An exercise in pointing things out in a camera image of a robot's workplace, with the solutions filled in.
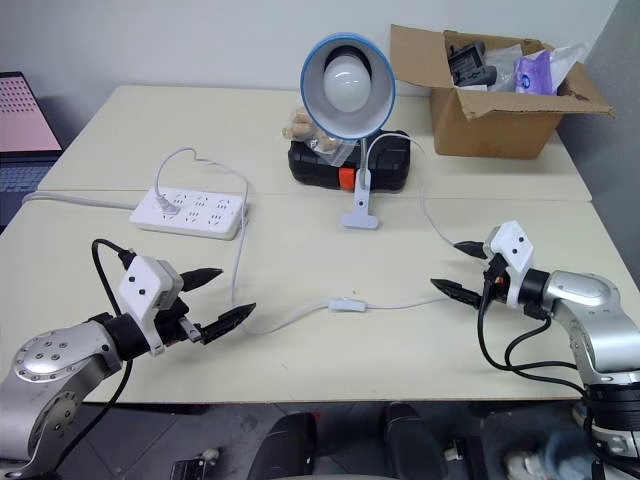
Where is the dark rounded shape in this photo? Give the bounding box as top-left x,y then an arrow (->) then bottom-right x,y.
258,411 -> 319,480
383,401 -> 450,480

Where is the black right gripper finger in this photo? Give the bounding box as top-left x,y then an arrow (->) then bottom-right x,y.
430,278 -> 485,308
453,240 -> 490,261

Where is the clear plastic bag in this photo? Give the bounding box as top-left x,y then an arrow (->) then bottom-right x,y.
548,41 -> 592,77

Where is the clear bag of wooden pieces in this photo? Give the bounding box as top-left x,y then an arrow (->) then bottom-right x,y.
281,106 -> 352,167

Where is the blue clip desk lamp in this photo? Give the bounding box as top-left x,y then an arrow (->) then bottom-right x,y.
299,32 -> 398,232

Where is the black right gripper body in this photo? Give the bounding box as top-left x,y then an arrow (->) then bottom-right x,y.
481,253 -> 512,305

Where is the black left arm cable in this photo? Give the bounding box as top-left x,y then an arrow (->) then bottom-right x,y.
47,239 -> 137,474

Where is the small black box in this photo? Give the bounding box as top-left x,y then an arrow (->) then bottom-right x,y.
171,458 -> 212,480

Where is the laptop with pink screen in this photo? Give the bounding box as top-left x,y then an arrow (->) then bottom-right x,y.
0,71 -> 65,230

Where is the black plastic tool case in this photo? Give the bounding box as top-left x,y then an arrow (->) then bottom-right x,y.
286,133 -> 413,193

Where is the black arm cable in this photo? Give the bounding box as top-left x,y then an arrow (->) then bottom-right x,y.
476,279 -> 587,397
47,239 -> 137,474

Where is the white light bulb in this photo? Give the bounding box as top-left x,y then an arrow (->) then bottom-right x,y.
321,55 -> 374,113

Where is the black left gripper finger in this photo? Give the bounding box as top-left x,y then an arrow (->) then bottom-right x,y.
200,302 -> 258,347
179,268 -> 224,294

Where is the grey power strip cable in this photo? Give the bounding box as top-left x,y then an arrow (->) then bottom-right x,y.
21,191 -> 140,211

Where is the black device in box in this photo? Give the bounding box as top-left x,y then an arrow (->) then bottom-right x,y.
446,41 -> 497,88

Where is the white power strip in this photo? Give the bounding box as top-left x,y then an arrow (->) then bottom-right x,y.
129,185 -> 250,242

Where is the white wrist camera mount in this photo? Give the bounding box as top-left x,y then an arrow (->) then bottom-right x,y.
483,220 -> 536,307
118,255 -> 182,357

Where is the purple wipes pack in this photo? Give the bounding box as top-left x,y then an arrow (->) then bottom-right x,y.
513,47 -> 570,96

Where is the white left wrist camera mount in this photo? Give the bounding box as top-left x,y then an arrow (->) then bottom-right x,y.
118,255 -> 182,357

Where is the white inline cord switch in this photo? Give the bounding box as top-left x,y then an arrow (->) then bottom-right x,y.
326,296 -> 368,313

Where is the white lamp cord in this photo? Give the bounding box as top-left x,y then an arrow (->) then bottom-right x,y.
154,128 -> 459,336

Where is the white shoe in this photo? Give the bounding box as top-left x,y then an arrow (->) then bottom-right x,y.
502,448 -> 552,480

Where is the brown cardboard box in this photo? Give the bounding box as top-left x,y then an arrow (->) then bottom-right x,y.
389,23 -> 616,161

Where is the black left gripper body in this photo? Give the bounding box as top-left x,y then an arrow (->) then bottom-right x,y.
151,297 -> 206,349

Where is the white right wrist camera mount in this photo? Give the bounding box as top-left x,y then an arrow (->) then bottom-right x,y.
483,220 -> 536,307

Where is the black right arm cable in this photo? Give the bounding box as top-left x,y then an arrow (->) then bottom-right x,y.
476,279 -> 587,397

